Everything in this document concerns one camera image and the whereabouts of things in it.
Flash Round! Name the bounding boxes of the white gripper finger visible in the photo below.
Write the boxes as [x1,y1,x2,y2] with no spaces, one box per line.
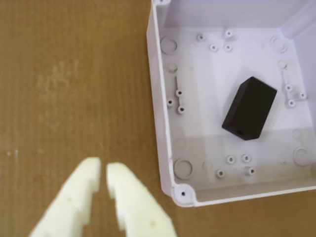
[29,157,102,237]
[106,162,178,237]

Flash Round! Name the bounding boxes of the black rectangular block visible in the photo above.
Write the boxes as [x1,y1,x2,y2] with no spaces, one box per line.
[221,76,277,141]

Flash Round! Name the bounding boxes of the white plastic box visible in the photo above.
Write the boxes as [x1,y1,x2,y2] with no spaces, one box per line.
[145,0,316,208]

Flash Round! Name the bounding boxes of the large brown cardboard sheet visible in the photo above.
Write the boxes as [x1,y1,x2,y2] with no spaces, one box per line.
[0,0,316,237]

